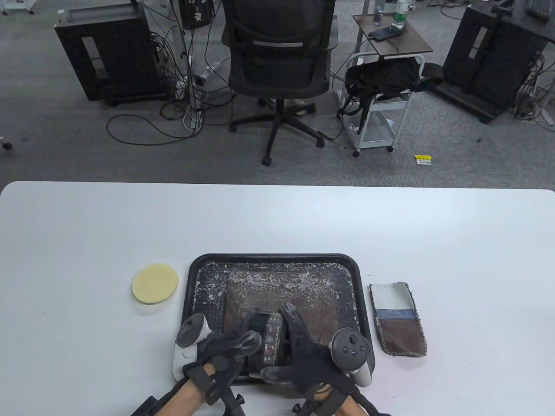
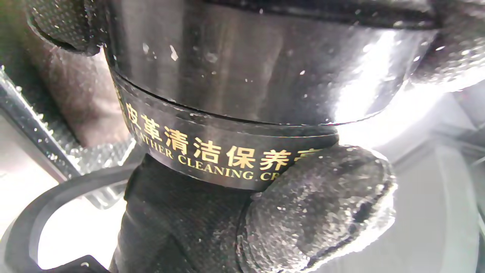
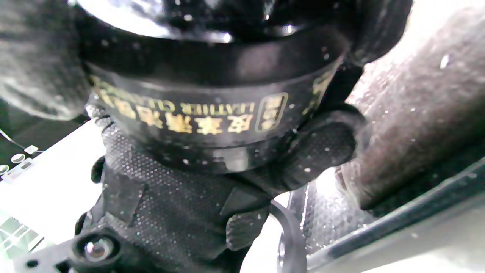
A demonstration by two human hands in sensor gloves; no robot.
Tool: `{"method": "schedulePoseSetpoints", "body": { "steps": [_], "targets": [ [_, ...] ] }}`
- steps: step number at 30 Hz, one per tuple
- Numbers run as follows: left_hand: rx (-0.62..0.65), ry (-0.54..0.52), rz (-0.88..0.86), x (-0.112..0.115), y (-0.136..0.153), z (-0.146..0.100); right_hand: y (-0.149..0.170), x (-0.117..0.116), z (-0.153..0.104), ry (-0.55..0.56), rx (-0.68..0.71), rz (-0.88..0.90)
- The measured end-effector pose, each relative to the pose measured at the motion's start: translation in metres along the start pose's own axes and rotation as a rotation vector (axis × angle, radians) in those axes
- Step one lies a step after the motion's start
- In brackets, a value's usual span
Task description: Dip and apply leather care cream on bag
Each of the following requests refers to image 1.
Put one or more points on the person's right hand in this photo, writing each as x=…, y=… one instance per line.
x=316, y=368

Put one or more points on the person's left hand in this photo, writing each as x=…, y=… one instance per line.
x=217, y=351

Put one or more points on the person's right thumb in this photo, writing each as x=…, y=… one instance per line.
x=278, y=375

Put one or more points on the person's left thumb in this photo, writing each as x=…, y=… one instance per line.
x=248, y=342

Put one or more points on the black box with colourful label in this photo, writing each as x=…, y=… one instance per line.
x=273, y=338

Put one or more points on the person's left forearm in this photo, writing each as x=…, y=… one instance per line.
x=190, y=396

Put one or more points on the person's right forearm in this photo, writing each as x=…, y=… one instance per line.
x=349, y=407

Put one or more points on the white controller on left wrist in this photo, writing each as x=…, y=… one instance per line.
x=188, y=336

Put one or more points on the white controller on wrist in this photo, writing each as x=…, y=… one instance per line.
x=188, y=336
x=352, y=349

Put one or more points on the brown sheet in tray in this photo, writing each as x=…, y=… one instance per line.
x=282, y=290

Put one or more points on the white controller on right wrist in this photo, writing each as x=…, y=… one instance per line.
x=352, y=349

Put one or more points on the black plastic tray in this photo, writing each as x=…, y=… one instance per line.
x=277, y=266

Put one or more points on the round yellow sponge pad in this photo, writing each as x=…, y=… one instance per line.
x=155, y=283

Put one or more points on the brown blue white fabric pouch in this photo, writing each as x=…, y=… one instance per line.
x=399, y=329

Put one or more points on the white power strip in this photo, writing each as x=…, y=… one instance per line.
x=195, y=117

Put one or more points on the white wheeled cart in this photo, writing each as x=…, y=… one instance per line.
x=377, y=125

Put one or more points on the yellow label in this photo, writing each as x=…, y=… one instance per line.
x=423, y=160

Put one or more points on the black mesh office chair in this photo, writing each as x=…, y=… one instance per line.
x=279, y=52

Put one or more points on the black bag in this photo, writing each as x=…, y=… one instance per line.
x=383, y=78

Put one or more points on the black caster wheel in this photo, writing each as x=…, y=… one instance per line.
x=6, y=145

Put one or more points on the black cabinet with silver top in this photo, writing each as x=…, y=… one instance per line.
x=112, y=56

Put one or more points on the black pen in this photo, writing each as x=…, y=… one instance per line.
x=393, y=45

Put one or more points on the black box with white print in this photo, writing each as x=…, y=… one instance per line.
x=196, y=13

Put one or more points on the brown side table top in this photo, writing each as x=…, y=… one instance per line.
x=403, y=43

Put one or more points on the black smartphone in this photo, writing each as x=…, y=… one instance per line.
x=385, y=33

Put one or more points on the clear small bottle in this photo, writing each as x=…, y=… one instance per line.
x=378, y=15

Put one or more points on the green bottle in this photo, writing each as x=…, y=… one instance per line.
x=401, y=15

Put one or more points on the black cabinet on wheeled base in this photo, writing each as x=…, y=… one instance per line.
x=490, y=56

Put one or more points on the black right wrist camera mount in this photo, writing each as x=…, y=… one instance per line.
x=323, y=405

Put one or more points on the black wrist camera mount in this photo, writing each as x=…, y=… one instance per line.
x=225, y=401
x=323, y=405

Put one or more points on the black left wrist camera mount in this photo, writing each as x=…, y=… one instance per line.
x=225, y=401

